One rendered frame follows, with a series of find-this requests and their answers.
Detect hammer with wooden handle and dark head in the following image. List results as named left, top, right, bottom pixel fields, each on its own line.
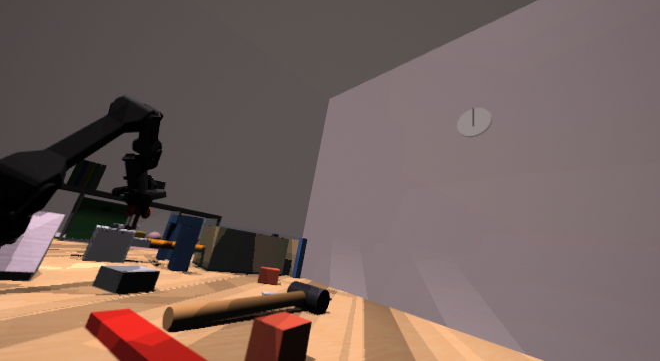
left=162, top=281, right=330, bottom=330

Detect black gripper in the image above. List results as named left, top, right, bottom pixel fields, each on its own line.
left=112, top=172, right=166, bottom=217

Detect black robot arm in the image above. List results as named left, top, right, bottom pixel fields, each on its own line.
left=0, top=95, right=163, bottom=243

